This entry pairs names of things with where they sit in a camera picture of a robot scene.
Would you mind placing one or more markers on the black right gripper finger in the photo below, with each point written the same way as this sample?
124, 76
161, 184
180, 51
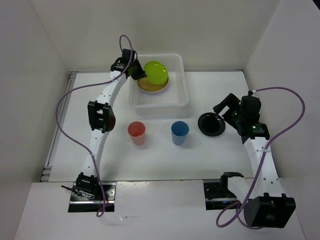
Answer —
229, 117
231, 101

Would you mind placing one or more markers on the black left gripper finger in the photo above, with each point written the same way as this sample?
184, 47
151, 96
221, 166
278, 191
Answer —
138, 69
139, 74

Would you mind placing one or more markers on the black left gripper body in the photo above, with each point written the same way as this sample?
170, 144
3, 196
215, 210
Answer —
132, 63

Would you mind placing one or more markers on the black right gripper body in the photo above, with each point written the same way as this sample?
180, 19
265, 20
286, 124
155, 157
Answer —
239, 116

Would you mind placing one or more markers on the orange plastic plate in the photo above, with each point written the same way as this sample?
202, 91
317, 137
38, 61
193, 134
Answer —
165, 86

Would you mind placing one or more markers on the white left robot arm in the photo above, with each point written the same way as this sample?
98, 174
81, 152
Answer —
102, 119

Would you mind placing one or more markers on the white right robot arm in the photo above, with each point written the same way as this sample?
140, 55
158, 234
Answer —
263, 203

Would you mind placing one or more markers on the translucent white plastic bin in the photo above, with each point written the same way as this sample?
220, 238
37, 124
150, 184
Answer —
172, 104

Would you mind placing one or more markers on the black glossy plate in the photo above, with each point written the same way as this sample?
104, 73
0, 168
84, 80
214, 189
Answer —
211, 124

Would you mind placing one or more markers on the blue plastic cup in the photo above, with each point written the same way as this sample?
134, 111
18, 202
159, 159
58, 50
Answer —
179, 132

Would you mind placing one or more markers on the red plastic cup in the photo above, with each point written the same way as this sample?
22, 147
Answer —
137, 132

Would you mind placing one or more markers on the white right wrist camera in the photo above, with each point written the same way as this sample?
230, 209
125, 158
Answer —
253, 93

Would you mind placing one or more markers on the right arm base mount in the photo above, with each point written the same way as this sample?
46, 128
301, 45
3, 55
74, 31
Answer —
216, 194

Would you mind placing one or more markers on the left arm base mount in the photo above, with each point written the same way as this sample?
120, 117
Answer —
83, 202

